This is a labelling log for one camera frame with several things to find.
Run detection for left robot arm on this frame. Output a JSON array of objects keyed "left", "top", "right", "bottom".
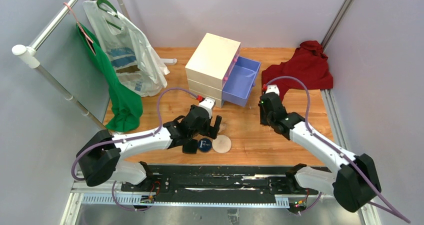
[{"left": 71, "top": 105, "right": 222, "bottom": 192}]

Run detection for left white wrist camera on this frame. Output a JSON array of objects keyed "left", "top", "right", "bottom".
[{"left": 198, "top": 97, "right": 216, "bottom": 119}]

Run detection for pink clothes hanger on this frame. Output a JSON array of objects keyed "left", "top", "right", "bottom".
[{"left": 63, "top": 2, "right": 96, "bottom": 55}]

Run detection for black square compact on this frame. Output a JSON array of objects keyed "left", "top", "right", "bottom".
[{"left": 182, "top": 139, "right": 198, "bottom": 155}]

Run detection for beige makeup sponge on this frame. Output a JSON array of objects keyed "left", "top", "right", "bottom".
[{"left": 219, "top": 123, "right": 227, "bottom": 133}]

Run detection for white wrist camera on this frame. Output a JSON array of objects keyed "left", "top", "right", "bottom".
[
  {"left": 264, "top": 84, "right": 280, "bottom": 97},
  {"left": 198, "top": 97, "right": 216, "bottom": 119}
]

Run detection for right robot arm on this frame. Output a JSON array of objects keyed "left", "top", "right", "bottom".
[{"left": 258, "top": 92, "right": 382, "bottom": 213}]

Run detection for white plastic bag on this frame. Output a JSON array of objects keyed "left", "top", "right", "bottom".
[{"left": 82, "top": 0, "right": 170, "bottom": 97}]

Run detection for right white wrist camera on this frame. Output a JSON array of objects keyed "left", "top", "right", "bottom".
[{"left": 264, "top": 84, "right": 280, "bottom": 97}]

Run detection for metal clothes rack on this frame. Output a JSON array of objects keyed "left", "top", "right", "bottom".
[{"left": 11, "top": 0, "right": 178, "bottom": 132}]

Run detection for green cloth bag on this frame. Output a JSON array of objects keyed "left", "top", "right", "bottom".
[{"left": 75, "top": 24, "right": 143, "bottom": 132}]

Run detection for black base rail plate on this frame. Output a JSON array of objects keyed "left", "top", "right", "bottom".
[{"left": 117, "top": 164, "right": 318, "bottom": 205}]

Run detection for round navy compact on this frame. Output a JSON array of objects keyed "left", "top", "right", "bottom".
[{"left": 197, "top": 138, "right": 212, "bottom": 153}]

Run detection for white mini drawer cabinet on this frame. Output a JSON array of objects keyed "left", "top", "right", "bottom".
[{"left": 185, "top": 33, "right": 241, "bottom": 108}]

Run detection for red cloth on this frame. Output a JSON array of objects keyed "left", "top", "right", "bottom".
[{"left": 261, "top": 40, "right": 334, "bottom": 91}]

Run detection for blue purple drawer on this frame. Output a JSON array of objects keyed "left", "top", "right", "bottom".
[{"left": 222, "top": 56, "right": 261, "bottom": 107}]

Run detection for aluminium frame rail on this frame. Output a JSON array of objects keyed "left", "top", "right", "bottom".
[{"left": 320, "top": 89, "right": 382, "bottom": 225}]

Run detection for green clothes hanger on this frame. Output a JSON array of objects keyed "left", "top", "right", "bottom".
[{"left": 96, "top": 0, "right": 123, "bottom": 31}]

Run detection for round beige powder puff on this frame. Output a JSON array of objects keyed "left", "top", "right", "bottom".
[{"left": 212, "top": 134, "right": 232, "bottom": 154}]

